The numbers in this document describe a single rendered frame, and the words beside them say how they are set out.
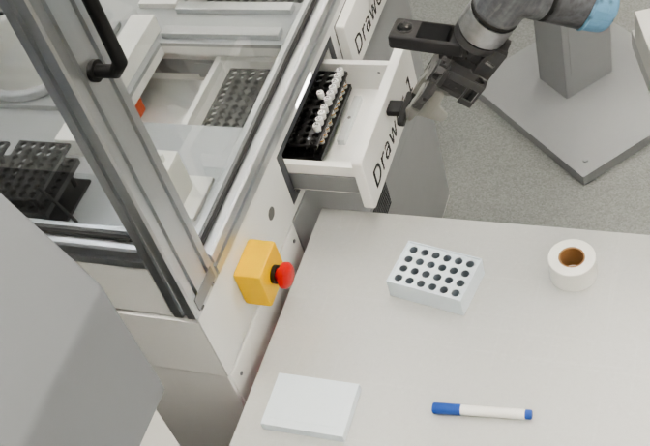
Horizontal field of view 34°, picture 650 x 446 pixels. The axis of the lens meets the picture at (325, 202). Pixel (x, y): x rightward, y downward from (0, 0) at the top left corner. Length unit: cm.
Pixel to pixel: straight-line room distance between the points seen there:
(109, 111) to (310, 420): 56
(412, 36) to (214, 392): 62
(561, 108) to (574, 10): 142
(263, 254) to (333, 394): 23
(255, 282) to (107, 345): 76
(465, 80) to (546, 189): 121
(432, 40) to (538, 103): 139
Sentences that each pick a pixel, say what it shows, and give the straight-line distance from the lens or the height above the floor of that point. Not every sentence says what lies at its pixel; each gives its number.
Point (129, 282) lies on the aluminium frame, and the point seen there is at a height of 102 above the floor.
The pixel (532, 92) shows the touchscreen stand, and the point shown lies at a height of 4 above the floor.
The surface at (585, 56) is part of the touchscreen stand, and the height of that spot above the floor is 15.
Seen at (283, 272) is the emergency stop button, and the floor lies 89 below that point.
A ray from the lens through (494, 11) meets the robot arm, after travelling 150.
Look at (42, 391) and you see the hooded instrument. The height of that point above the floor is 151.
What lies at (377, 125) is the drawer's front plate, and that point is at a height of 92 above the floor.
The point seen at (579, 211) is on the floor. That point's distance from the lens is 273.
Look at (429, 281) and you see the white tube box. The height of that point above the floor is 80.
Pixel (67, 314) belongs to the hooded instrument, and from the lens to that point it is 77.
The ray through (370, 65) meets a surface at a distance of 184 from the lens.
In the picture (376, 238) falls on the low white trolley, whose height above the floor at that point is 76.
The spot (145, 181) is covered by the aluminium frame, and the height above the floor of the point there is 119.
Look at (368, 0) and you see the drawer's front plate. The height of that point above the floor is 89.
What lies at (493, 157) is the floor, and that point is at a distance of 288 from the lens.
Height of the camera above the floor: 206
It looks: 46 degrees down
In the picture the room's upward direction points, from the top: 19 degrees counter-clockwise
